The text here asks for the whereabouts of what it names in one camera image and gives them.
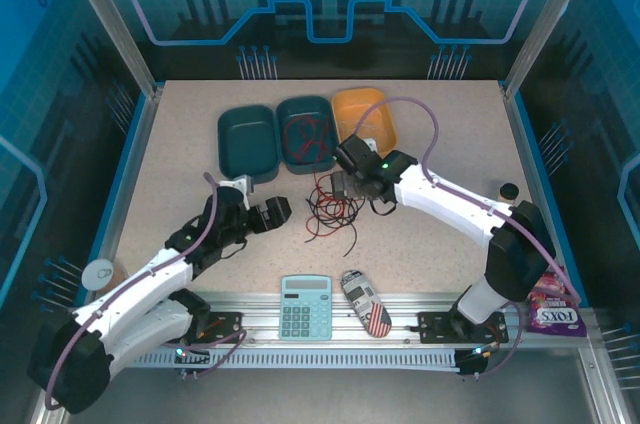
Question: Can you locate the aluminium table side rail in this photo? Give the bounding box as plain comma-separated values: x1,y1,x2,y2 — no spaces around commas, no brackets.
499,82,572,270
97,86,164,255

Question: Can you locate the aluminium frame post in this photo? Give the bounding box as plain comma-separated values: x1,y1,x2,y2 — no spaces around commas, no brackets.
54,0,164,98
502,0,601,98

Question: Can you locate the thin white cable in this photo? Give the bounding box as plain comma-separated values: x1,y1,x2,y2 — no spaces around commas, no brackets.
339,96,386,133
349,118,392,148

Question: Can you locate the orange plastic tray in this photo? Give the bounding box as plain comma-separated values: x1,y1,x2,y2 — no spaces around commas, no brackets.
330,87,400,159

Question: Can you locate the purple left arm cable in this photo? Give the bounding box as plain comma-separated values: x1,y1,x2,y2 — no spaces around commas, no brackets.
45,171,250,413

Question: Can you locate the purple candy bag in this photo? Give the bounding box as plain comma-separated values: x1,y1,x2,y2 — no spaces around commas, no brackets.
528,266,589,339

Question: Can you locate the light blue calculator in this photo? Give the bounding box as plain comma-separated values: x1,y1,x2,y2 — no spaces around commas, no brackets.
278,274,333,342

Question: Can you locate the wooden bottle with black cap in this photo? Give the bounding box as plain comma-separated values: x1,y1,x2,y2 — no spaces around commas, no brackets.
496,182,521,208

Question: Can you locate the dark teal plastic tray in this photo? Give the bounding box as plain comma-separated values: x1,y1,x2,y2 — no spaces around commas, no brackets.
216,104,279,187
274,95,340,176

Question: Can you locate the aluminium mounting rail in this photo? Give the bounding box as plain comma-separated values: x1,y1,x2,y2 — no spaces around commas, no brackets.
64,291,596,350

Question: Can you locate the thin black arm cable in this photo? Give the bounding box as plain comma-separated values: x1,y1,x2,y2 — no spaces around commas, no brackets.
368,195,400,219
218,237,248,262

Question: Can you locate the newsprint case with flag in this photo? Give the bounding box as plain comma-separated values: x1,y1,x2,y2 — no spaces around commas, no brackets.
340,269,392,339

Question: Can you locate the slotted grey cable duct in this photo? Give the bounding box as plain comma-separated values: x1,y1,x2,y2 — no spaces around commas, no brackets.
78,347,462,371

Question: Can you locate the thin red cable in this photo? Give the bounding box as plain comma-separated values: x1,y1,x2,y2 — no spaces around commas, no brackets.
282,112,336,168
304,171,359,245

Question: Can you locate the tape roll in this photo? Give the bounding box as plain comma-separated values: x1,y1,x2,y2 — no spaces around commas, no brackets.
80,257,130,293

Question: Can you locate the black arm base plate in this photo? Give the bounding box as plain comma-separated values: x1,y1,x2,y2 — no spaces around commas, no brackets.
151,310,246,345
416,310,511,345

